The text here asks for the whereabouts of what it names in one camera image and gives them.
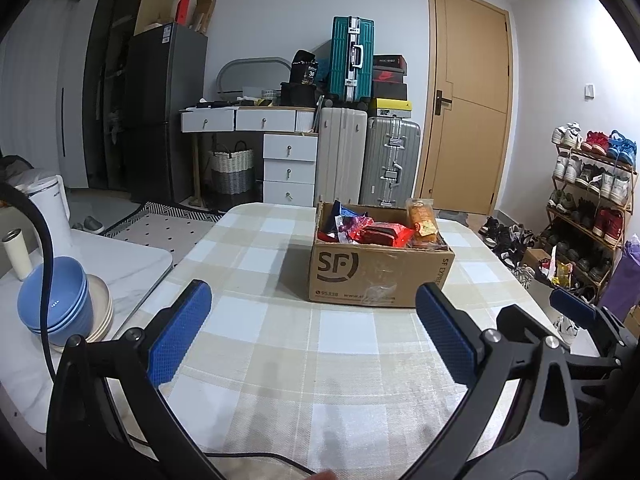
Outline brown SF cardboard box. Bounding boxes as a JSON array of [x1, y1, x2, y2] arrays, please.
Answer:
[[308, 203, 454, 309]]

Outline orange egg cake packet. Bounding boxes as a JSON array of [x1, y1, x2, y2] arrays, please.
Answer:
[[406, 198, 439, 245]]

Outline red black wafer packet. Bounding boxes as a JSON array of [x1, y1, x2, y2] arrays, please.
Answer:
[[357, 222, 414, 248]]

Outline purple grape candy bag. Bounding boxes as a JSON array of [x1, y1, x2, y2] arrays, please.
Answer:
[[335, 216, 374, 244]]

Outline blue Oreo cookie packet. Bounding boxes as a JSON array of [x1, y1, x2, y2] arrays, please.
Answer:
[[328, 200, 358, 231]]

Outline beige plate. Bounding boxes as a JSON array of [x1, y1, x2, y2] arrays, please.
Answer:
[[50, 274, 114, 349]]

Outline stacked blue bowls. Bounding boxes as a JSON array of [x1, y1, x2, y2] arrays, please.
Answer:
[[17, 256, 87, 342]]

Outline checked table cloth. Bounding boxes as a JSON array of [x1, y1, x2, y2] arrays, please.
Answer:
[[94, 201, 576, 476]]

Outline dotted floor rug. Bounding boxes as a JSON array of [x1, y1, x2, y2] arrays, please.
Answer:
[[102, 202, 222, 266]]

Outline shoe rack with shoes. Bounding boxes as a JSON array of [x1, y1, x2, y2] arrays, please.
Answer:
[[539, 122, 638, 301]]

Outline white thermos cup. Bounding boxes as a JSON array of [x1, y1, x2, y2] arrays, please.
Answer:
[[2, 228, 32, 282]]

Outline woven laundry basket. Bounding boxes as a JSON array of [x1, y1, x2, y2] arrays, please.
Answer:
[[208, 140, 255, 196]]

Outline white kettle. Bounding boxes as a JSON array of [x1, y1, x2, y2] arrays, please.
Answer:
[[20, 169, 73, 256]]

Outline silver grey suitcase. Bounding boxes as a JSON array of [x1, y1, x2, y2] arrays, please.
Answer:
[[359, 117, 421, 208]]

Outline wooden door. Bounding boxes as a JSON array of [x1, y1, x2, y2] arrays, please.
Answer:
[[414, 0, 513, 214]]

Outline beige suitcase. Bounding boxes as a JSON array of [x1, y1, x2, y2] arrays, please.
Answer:
[[314, 107, 368, 204]]

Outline white drawer desk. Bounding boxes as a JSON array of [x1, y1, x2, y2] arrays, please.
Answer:
[[181, 106, 318, 207]]

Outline yellow black box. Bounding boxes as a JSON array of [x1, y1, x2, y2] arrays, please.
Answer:
[[369, 98, 412, 119]]

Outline stacked black shoe boxes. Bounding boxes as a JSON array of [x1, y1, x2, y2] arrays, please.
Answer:
[[372, 54, 408, 101]]

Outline grey oval mirror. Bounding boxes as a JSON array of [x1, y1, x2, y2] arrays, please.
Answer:
[[215, 56, 292, 101]]

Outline dark grey refrigerator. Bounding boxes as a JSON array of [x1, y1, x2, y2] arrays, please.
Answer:
[[122, 23, 207, 204]]

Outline black bag on desk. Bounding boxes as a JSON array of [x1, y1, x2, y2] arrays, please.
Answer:
[[280, 50, 318, 107]]

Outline teal suitcase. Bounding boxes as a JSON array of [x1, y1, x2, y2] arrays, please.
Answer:
[[328, 16, 375, 110]]

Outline black cable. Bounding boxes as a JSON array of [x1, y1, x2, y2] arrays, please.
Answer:
[[0, 181, 60, 386]]

